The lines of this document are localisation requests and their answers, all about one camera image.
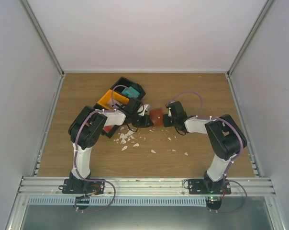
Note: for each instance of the teal card stack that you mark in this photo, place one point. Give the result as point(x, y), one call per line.
point(130, 92)

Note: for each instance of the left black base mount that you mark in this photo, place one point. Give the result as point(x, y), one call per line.
point(77, 186)

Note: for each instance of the orange plastic bin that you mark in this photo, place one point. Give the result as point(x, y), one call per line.
point(110, 95)

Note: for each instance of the black bin with red cards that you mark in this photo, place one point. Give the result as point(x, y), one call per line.
point(115, 127)

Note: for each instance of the white cards in orange bin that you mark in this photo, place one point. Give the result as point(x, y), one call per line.
point(112, 105)

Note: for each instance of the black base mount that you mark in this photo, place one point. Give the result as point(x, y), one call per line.
point(77, 186)
point(204, 187)

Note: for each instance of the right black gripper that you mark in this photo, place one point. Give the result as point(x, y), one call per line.
point(165, 122)

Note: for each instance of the black bin with teal cards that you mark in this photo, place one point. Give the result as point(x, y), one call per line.
point(126, 83)

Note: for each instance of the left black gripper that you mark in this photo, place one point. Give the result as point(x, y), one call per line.
point(147, 120)

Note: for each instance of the aluminium front rail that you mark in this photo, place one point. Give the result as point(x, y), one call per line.
point(133, 186)

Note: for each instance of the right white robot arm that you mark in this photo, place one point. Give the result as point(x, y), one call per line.
point(226, 138)

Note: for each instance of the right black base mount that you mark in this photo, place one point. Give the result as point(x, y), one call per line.
point(204, 187)

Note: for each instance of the grey slotted cable duct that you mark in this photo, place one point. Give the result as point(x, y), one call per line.
point(119, 201)

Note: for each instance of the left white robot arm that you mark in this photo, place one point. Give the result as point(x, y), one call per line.
point(86, 129)

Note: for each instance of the brown leather card holder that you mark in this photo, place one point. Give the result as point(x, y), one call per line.
point(156, 116)

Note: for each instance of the red patterned card stack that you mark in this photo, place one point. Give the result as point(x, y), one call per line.
point(107, 129)

